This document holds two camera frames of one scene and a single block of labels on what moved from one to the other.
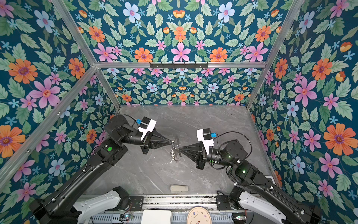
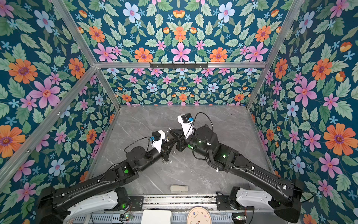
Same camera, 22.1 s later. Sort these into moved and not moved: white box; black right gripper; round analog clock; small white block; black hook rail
Moved: black right gripper
Not moved: round analog clock; black hook rail; small white block; white box
